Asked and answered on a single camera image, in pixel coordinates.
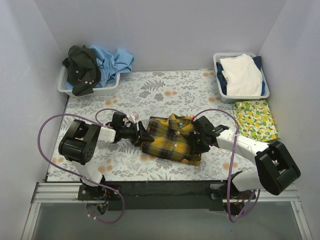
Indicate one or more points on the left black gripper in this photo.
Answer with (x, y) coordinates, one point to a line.
(137, 133)

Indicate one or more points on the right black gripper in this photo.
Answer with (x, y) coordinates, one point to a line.
(196, 143)

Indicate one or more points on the yellow plaid flannel shirt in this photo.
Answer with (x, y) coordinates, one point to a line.
(171, 139)

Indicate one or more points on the black pinstripe shirt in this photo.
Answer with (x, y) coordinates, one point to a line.
(83, 71)

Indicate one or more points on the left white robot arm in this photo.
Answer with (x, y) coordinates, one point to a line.
(79, 143)

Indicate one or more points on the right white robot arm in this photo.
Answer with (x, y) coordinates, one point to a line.
(275, 168)

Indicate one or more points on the floral table mat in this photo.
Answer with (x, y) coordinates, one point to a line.
(158, 94)

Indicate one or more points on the lemon print cloth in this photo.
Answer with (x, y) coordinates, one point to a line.
(255, 120)

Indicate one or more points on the left white laundry basket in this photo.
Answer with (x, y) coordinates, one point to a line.
(111, 87)

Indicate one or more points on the white folded shirt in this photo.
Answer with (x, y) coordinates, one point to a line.
(242, 75)

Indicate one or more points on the light blue shirt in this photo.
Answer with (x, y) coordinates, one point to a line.
(111, 64)

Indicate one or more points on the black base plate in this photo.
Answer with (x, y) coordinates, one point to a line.
(158, 195)

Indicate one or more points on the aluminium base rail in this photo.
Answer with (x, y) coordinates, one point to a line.
(66, 192)

